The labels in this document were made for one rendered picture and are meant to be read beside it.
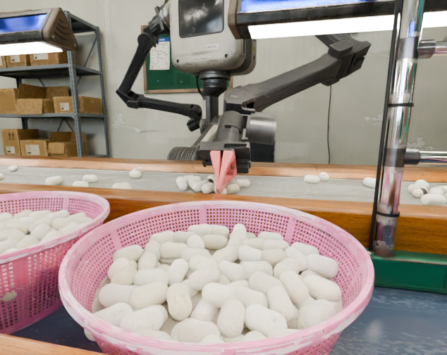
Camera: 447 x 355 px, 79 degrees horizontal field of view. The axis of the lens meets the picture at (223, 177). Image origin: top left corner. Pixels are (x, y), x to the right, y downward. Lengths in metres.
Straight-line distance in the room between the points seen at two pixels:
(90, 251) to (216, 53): 1.00
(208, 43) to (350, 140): 1.80
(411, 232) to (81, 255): 0.39
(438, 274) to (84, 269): 0.40
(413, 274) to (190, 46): 1.09
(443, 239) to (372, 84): 2.34
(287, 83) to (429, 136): 2.23
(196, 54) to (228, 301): 1.09
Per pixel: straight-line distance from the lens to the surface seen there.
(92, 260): 0.30
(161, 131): 2.92
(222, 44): 1.18
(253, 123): 0.59
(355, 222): 0.41
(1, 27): 0.78
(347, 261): 0.29
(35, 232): 0.43
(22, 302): 0.35
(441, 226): 0.44
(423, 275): 0.43
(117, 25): 3.29
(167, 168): 0.82
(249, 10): 0.52
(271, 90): 0.70
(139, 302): 0.25
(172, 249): 0.32
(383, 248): 0.40
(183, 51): 1.26
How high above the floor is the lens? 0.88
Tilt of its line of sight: 11 degrees down
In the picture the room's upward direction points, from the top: straight up
